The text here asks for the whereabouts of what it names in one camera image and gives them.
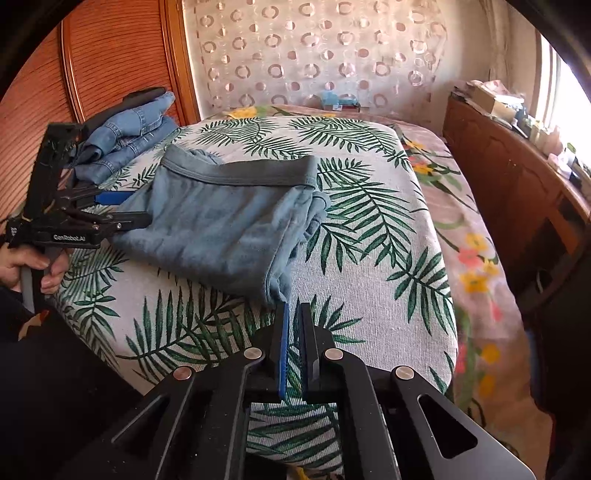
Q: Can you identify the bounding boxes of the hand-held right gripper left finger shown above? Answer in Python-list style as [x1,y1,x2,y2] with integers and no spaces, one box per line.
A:
[55,302,293,480]

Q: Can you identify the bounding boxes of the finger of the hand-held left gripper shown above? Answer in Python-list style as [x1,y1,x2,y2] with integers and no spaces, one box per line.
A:
[55,184,138,209]
[60,208,152,234]

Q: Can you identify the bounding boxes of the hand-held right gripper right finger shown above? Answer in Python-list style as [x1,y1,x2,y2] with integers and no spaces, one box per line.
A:
[298,302,539,480]

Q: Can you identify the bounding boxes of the blue-grey pants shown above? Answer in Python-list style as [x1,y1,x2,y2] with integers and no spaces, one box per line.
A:
[111,145,331,308]

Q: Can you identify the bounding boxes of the person's left hand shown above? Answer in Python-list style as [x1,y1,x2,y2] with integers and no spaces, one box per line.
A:
[0,247,70,296]

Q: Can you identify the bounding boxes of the blue denim jeans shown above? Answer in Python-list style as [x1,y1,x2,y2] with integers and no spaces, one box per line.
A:
[69,90,178,183]

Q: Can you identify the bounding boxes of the palm leaf print blanket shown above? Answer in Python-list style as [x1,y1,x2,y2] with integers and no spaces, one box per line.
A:
[55,115,460,476]

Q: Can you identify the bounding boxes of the wooden wardrobe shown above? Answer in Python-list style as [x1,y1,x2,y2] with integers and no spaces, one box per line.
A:
[0,0,199,222]

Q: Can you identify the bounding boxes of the person's dark clothing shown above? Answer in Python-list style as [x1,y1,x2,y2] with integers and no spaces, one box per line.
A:
[0,286,144,480]

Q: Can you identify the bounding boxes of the floral bedsheet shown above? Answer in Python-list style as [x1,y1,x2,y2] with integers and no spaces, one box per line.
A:
[222,104,555,444]

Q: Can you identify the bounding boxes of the dark wooden chair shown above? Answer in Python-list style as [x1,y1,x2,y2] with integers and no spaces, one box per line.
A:
[517,251,591,416]

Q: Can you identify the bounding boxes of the wooden cabinet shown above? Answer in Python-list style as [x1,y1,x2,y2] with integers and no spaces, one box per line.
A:
[443,95,591,296]

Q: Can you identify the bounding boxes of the large cardboard box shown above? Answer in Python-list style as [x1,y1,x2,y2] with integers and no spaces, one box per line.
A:
[471,85,504,109]

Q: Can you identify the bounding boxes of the beige window curtain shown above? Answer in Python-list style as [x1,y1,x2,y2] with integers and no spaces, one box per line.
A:
[494,7,515,88]

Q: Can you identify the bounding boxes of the window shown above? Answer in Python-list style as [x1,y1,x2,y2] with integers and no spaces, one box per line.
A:
[538,32,591,153]

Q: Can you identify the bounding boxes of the circle patterned wall cloth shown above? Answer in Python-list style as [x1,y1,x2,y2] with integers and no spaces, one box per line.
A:
[182,0,448,125]

